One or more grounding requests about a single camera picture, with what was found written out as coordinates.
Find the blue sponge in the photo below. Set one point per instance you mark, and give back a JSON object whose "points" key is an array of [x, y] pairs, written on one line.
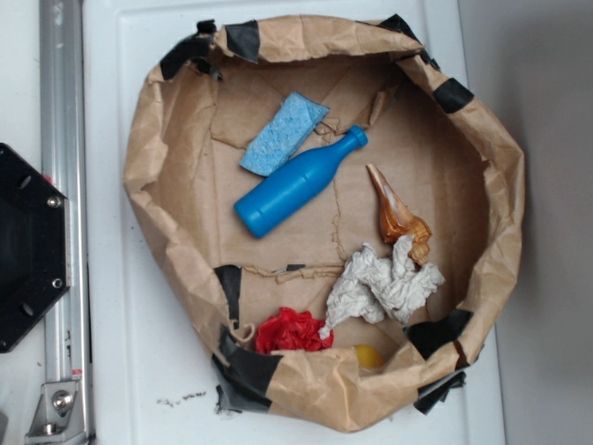
{"points": [[296, 119]]}

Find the blue plastic bottle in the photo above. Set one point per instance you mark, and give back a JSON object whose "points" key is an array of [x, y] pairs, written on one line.
{"points": [[295, 184]]}

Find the brown paper bag bin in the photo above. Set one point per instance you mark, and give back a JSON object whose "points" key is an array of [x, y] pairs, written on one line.
{"points": [[443, 151]]}

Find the crumpled white paper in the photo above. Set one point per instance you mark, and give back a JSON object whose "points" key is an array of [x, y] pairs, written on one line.
{"points": [[374, 288]]}

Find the brown spiral seashell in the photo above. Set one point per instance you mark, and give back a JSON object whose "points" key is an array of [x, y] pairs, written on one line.
{"points": [[396, 220]]}

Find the crumpled red plastic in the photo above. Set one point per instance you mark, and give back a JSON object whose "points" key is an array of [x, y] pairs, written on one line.
{"points": [[291, 330]]}

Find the yellow round object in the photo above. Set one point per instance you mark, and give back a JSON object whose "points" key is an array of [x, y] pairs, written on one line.
{"points": [[369, 357]]}

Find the white tray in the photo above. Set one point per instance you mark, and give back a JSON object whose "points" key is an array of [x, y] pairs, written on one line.
{"points": [[153, 382]]}

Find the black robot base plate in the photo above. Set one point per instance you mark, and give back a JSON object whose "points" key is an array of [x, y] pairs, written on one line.
{"points": [[34, 255]]}

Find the aluminium extrusion rail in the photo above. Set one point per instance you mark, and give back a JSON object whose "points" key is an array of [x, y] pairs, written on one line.
{"points": [[67, 332]]}

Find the metal corner bracket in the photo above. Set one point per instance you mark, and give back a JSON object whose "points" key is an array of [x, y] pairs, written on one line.
{"points": [[58, 417]]}

